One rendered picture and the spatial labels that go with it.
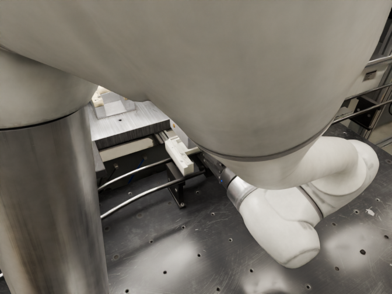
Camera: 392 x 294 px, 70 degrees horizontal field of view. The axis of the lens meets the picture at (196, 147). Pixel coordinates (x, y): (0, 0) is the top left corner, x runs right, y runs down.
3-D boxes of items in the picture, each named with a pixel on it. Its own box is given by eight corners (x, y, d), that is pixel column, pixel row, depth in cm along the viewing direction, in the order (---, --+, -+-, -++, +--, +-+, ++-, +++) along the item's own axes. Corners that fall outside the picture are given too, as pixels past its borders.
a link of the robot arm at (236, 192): (276, 179, 60) (259, 162, 64) (241, 194, 57) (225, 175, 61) (268, 205, 66) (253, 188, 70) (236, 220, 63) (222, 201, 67)
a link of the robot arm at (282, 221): (242, 223, 65) (287, 189, 66) (287, 284, 55) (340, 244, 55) (230, 205, 57) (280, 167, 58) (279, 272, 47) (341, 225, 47)
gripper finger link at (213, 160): (234, 165, 70) (234, 170, 71) (212, 148, 79) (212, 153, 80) (220, 170, 69) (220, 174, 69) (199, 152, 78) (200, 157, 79)
